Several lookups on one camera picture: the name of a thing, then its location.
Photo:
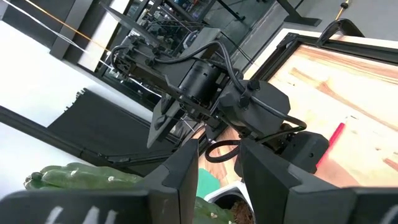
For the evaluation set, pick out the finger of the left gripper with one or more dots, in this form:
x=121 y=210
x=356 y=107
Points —
x=306 y=149

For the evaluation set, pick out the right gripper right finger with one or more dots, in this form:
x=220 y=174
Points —
x=273 y=186

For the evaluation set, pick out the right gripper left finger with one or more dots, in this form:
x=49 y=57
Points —
x=174 y=186

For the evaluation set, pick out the red pen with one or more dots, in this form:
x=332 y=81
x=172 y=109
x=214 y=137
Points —
x=332 y=141

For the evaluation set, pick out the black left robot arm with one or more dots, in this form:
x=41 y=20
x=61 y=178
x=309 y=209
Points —
x=199 y=81

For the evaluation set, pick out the white faceted plant pot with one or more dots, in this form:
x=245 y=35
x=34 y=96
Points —
x=224 y=191

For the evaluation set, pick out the green cactus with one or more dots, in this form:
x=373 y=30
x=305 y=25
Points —
x=87 y=177

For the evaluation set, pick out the grey desk top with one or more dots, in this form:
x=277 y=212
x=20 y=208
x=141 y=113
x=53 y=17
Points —
x=102 y=130

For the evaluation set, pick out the black table foot bar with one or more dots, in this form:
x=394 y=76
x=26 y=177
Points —
x=303 y=21

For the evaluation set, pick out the black aluminium table frame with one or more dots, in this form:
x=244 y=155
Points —
x=357 y=49

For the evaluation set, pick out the black frame bracket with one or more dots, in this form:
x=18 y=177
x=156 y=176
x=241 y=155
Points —
x=351 y=26

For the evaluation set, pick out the black desk frame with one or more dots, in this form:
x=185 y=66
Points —
x=46 y=135

